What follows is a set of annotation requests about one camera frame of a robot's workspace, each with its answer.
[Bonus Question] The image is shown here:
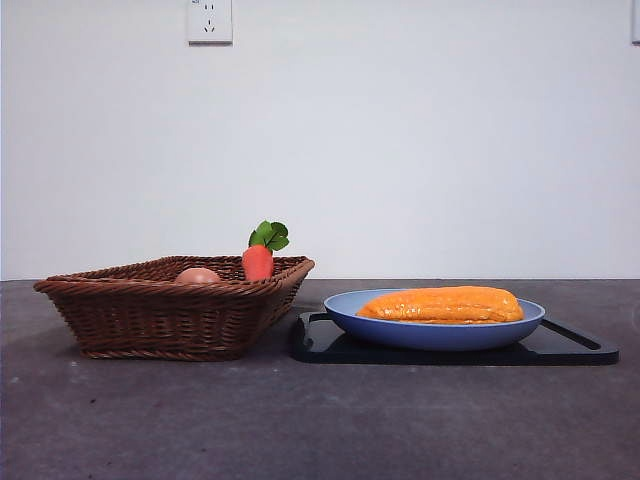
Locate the brown wicker basket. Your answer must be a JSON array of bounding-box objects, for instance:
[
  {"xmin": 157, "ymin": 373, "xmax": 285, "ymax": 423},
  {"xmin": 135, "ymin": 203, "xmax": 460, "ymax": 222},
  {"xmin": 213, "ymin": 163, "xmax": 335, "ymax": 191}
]
[{"xmin": 32, "ymin": 254, "xmax": 316, "ymax": 361}]

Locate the pale brown egg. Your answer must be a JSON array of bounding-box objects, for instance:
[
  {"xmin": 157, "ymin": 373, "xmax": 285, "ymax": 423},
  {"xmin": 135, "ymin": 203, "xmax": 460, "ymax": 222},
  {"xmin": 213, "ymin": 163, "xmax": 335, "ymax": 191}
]
[{"xmin": 174, "ymin": 267, "xmax": 222, "ymax": 285}]

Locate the white wall socket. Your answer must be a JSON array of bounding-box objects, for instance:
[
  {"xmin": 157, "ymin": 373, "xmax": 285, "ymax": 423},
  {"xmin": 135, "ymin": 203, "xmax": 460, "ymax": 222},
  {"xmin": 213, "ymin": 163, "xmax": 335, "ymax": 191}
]
[{"xmin": 187, "ymin": 0, "xmax": 234, "ymax": 46}]

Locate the orange-yellow corn cob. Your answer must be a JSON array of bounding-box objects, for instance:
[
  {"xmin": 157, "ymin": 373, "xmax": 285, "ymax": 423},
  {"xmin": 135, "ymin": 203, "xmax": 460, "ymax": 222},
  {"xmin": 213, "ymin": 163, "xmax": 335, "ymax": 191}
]
[{"xmin": 356, "ymin": 285, "xmax": 525, "ymax": 326}]

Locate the black rectangular tray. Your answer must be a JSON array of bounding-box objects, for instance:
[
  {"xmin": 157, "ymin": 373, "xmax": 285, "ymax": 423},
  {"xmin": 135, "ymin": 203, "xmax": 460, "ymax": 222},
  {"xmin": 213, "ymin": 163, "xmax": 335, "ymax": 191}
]
[{"xmin": 288, "ymin": 305, "xmax": 620, "ymax": 365}]

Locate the blue round plate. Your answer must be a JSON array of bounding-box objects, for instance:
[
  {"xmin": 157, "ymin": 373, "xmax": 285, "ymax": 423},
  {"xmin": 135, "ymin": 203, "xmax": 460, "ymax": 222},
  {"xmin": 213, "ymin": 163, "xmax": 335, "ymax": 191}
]
[{"xmin": 322, "ymin": 288, "xmax": 546, "ymax": 351}]

